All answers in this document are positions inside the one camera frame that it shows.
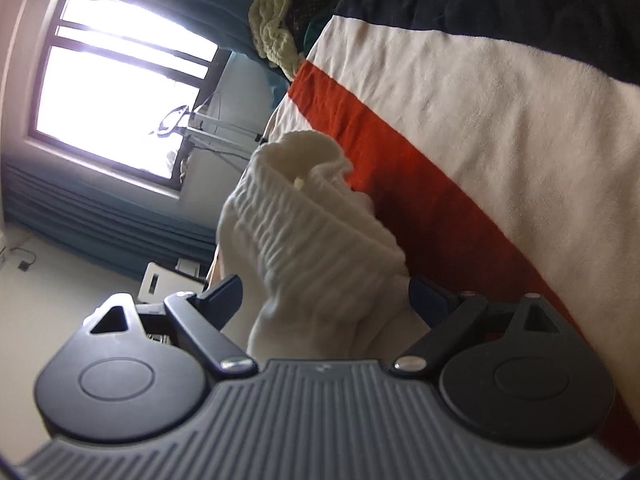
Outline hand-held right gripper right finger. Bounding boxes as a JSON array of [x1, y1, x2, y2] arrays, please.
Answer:
[[392, 277, 568, 373]]

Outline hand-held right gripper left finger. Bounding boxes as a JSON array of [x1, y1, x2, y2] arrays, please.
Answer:
[[85, 275, 256, 376]]

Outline white garment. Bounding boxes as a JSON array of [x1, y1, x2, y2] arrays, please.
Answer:
[[215, 130, 436, 361]]

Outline dark clothes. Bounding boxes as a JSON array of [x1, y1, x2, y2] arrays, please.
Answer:
[[287, 0, 347, 47]]

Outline white and black chair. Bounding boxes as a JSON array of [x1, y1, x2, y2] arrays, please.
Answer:
[[140, 259, 209, 306]]

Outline garment steamer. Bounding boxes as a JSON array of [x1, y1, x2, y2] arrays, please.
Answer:
[[150, 102, 267, 157]]

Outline striped blanket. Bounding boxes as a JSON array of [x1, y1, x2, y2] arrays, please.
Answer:
[[262, 0, 640, 466]]

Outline window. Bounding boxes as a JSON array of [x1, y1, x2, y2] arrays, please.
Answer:
[[27, 0, 222, 199]]

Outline green knit blanket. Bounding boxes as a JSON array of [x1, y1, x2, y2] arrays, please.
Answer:
[[248, 0, 307, 82]]

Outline black power cable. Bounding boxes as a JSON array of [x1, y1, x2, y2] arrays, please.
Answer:
[[0, 246, 39, 267]]

